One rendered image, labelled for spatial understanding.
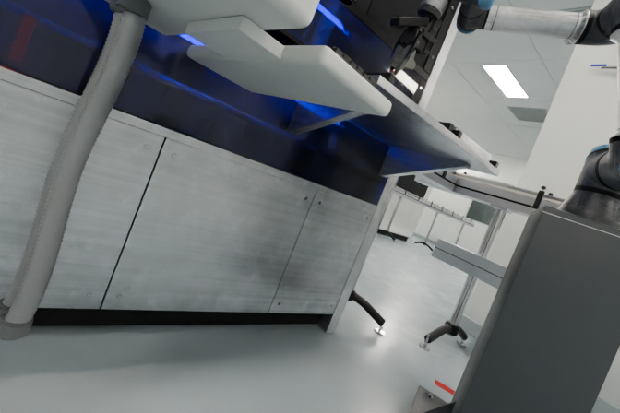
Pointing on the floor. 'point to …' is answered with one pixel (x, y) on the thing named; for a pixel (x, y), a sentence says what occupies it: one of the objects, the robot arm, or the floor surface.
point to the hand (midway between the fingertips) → (393, 69)
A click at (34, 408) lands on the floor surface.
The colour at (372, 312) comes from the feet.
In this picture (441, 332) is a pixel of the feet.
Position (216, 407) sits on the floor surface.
